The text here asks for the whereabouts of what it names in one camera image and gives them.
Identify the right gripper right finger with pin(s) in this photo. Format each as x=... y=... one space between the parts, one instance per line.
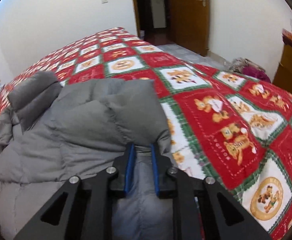
x=202 y=208

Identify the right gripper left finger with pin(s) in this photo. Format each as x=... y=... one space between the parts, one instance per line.
x=82 y=208

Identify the grey puffer jacket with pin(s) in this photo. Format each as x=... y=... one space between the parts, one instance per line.
x=50 y=132

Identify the clothes pile on floor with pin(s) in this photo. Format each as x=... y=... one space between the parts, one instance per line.
x=246 y=67

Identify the red teddy bear bedspread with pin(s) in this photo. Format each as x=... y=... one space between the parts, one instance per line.
x=233 y=127

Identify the brown wooden door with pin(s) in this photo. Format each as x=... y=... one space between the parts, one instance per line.
x=189 y=24

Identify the silver door handle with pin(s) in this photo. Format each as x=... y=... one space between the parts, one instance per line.
x=203 y=2

